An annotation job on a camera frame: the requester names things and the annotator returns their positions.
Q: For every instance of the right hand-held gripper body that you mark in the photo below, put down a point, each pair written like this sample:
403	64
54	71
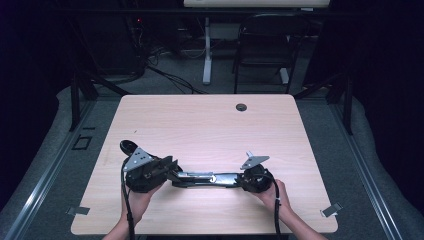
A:
258	180

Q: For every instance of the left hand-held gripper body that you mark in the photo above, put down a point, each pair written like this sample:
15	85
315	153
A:
143	173

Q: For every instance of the black stapler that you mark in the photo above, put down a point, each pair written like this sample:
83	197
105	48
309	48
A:
200	178

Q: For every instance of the person's right hand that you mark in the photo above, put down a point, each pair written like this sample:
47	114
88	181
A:
270	201

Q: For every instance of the person's left hand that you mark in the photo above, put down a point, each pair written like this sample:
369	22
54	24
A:
140	203

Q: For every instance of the black round table grommet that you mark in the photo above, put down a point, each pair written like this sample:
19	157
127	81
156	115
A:
241	107

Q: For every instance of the grey tape piece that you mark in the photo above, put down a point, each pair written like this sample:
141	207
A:
78	210
331	210

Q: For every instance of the black metal stand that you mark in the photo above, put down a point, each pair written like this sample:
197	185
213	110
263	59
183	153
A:
75	100
348	106

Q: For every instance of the white desk leg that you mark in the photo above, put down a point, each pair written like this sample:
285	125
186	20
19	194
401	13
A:
207	56
284	76

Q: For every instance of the dark equipment with red light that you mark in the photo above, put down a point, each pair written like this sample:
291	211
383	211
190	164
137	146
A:
138	36

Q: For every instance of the black folding chair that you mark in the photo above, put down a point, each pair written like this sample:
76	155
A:
266	50

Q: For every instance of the black horizontal crossbar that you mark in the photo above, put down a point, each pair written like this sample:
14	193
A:
166	11

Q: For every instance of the black floor outlet frame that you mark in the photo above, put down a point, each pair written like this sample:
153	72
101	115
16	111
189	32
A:
81	142

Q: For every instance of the aluminium floor rail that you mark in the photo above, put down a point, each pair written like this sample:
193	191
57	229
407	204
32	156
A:
46	173
366	173

